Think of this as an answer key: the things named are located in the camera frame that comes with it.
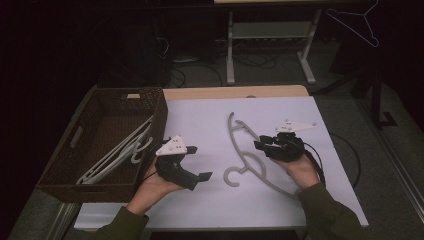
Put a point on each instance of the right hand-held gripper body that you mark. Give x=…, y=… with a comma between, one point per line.
x=286, y=148

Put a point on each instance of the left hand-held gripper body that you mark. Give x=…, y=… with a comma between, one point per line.
x=171, y=146

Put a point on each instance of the brown woven basket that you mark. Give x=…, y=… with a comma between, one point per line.
x=60, y=166

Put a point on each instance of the person's right hand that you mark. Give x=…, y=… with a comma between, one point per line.
x=301, y=171

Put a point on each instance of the person's left hand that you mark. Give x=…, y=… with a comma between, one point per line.
x=150, y=191

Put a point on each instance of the white power strip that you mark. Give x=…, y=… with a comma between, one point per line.
x=185, y=60

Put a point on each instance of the black metal stand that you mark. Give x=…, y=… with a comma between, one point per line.
x=376, y=96

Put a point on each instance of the white metal rack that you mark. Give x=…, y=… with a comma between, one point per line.
x=266, y=30

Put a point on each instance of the metal rail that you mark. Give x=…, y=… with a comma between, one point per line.
x=405, y=180
x=63, y=220

